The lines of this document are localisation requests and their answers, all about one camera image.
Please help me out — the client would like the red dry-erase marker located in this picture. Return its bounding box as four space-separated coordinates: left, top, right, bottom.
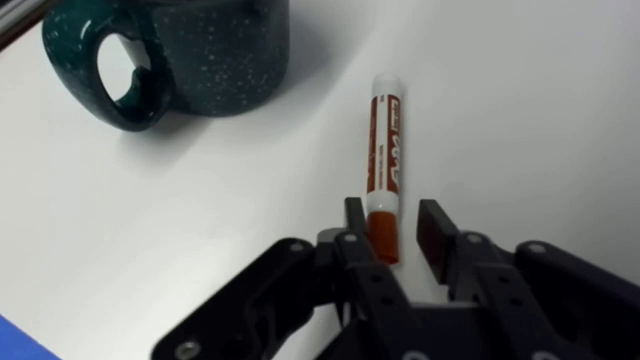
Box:
364 75 406 266

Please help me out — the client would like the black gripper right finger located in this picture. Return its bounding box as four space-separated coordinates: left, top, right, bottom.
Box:
416 198 640 360

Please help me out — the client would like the dark teal speckled mug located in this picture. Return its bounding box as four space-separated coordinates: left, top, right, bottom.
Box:
40 0 293 135

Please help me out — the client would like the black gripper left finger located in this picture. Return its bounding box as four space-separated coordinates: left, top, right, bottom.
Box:
151 197 416 360

